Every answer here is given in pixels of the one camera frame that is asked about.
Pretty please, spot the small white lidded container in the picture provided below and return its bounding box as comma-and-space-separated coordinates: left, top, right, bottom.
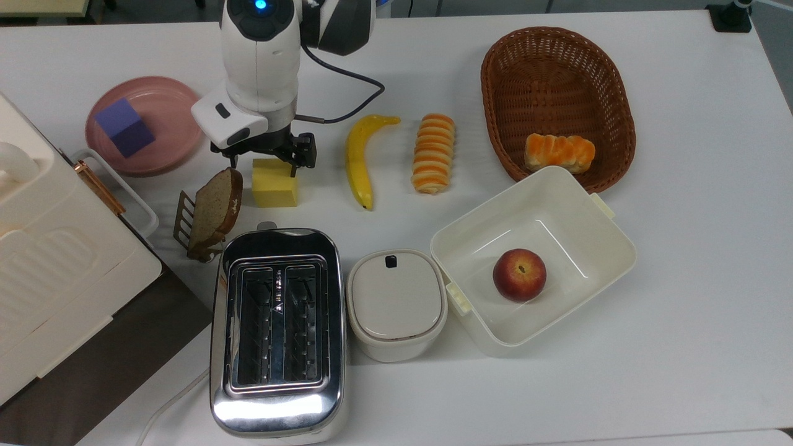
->
346, 250, 448, 363

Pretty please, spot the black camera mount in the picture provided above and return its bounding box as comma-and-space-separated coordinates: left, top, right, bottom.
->
705, 0, 754, 33

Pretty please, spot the white frame handle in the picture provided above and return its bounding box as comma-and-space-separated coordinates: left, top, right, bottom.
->
70, 149, 160, 248

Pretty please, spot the brown wicker basket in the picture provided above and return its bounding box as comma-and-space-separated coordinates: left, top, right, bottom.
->
481, 26, 637, 194

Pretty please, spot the orange striped bread roll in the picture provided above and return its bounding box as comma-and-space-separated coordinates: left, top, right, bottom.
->
411, 113, 456, 195

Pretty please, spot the bronze metal toast rack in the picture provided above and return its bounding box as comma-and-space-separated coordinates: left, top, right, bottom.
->
173, 190, 225, 264

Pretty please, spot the pale yellow side table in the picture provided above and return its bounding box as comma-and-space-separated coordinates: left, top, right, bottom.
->
0, 0, 90, 18

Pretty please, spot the red apple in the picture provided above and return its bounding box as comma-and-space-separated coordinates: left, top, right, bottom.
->
493, 248, 548, 303

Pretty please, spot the yellow cube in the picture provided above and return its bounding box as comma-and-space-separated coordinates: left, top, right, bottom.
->
252, 158, 299, 208

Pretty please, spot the purple cube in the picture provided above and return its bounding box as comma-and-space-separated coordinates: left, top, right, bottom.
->
94, 97, 156, 158

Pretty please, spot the large cream storage box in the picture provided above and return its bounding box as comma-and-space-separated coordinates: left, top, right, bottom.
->
0, 93, 163, 406

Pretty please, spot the orange glazed bread bun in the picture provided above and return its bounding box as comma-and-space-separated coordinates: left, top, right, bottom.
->
524, 133, 596, 174

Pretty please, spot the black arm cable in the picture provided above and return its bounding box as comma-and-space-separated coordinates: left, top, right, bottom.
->
294, 42, 387, 124

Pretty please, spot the chrome two-slot toaster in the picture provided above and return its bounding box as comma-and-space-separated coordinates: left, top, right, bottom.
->
209, 223, 348, 444

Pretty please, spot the white square plastic container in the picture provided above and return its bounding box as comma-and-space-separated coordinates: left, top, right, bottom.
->
430, 165, 637, 357

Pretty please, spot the white toaster cable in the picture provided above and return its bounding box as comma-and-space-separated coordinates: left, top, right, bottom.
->
135, 369, 211, 446

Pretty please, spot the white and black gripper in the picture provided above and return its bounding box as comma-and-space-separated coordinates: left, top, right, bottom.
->
191, 82, 317, 178

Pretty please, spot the copper bar handle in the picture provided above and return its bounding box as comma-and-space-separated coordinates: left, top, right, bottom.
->
74, 160, 127, 216

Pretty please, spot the brown bread slice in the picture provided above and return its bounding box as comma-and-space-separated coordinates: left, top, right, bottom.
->
187, 167, 243, 260

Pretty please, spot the yellow banana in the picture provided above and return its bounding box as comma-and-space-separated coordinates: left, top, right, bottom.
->
344, 114, 401, 211

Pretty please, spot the pink plate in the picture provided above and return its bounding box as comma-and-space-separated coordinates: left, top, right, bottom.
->
85, 76, 206, 177

